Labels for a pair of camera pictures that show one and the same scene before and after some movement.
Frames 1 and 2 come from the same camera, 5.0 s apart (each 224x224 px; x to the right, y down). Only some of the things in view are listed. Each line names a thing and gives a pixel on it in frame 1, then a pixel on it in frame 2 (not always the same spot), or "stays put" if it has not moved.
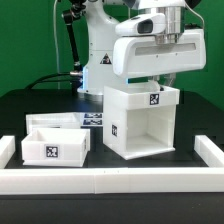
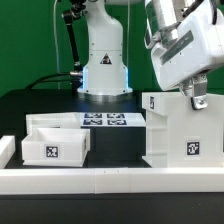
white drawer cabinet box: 139,122 to 180,136
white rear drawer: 63,120 stays put
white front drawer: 55,147 stays put
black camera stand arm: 77,9 stays put
